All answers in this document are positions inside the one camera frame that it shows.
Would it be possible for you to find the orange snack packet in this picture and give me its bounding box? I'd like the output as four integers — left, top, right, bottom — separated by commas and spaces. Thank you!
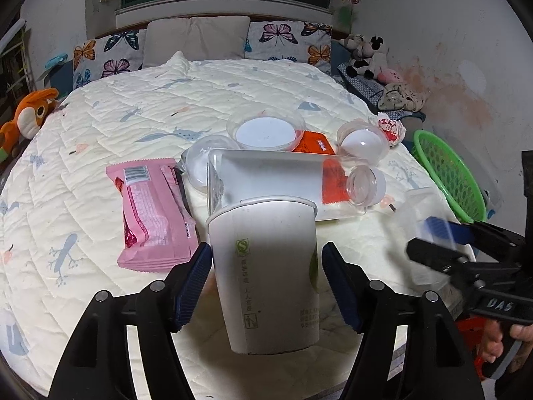
291, 130, 337, 156

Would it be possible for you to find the blue checked blanket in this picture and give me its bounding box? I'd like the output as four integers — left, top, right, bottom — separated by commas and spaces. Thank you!
336, 62, 425, 121

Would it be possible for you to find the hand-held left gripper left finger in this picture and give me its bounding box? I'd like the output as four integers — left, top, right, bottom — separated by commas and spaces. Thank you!
49, 242, 214, 400

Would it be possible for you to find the small clear plastic cup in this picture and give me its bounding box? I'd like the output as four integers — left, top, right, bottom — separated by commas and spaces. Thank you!
181, 135, 232, 194
346, 164, 387, 207
336, 120, 390, 164

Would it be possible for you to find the beige pillow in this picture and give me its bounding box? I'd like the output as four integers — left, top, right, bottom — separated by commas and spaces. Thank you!
142, 16, 251, 69

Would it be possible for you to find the orange plush toy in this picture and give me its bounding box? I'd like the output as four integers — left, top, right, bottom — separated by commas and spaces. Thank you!
0, 88, 60, 161

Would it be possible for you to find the pink snack packet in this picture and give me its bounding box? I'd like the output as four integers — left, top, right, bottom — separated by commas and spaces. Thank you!
105, 157, 201, 273

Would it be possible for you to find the person's right hand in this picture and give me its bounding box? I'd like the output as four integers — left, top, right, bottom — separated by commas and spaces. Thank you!
482, 321, 533, 367

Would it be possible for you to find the white paper cup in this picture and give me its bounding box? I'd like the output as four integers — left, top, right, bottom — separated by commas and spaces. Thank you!
206, 196, 321, 356

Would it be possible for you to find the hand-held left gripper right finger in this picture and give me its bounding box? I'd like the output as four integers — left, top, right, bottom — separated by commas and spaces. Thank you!
320, 242, 486, 400

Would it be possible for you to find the spotted cream cloth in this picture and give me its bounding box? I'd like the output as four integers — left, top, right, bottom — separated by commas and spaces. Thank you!
377, 81, 425, 112

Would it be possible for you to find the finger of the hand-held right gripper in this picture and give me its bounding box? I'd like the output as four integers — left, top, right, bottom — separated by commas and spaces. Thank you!
406, 237, 484, 288
418, 216, 525, 259

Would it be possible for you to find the round clear container white lid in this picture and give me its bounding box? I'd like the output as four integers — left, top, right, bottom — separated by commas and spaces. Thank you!
226, 110, 305, 151

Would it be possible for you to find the black white cow plush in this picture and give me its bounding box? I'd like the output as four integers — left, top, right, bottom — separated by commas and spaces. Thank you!
339, 33, 390, 80

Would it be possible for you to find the pink plush toy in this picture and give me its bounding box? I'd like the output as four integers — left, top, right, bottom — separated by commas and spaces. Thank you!
377, 68, 402, 86

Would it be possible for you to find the dark shelf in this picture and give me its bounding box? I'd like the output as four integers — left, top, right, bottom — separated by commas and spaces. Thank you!
0, 21, 34, 105

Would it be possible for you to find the clear package with orange label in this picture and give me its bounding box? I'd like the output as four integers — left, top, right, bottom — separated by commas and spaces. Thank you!
206, 148, 377, 222

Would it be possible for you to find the red plastic stool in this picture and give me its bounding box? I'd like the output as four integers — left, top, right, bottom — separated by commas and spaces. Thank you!
456, 316, 500, 380

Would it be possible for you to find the cream quilted blanket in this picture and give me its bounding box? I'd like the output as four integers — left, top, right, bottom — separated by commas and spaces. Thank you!
0, 52, 463, 396

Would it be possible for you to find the crumpled red white wrapper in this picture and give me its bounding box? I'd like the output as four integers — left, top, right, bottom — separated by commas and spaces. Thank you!
377, 112, 406, 147

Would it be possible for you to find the butterfly print pillow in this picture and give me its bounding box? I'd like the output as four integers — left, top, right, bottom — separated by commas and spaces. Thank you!
244, 20, 334, 76
73, 29, 147, 89

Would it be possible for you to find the green plastic basket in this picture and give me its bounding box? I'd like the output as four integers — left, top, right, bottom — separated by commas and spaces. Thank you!
412, 129, 489, 223

